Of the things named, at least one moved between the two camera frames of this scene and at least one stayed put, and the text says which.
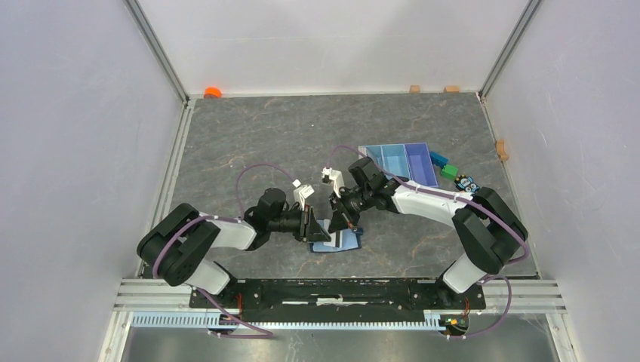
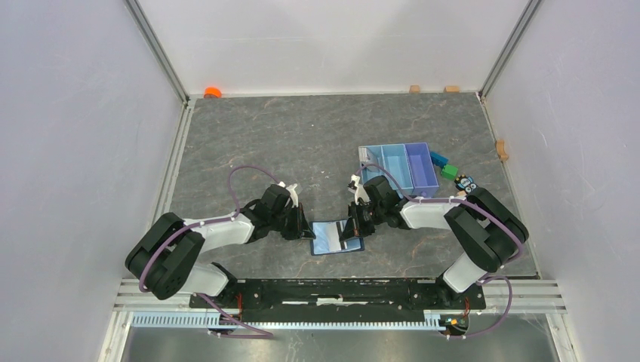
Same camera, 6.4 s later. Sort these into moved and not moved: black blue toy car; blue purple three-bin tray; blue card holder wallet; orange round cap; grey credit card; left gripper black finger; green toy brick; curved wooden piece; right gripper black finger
Moved: left gripper black finger; grey credit card; right gripper black finger
Not moved: blue purple three-bin tray; blue card holder wallet; curved wooden piece; black blue toy car; green toy brick; orange round cap
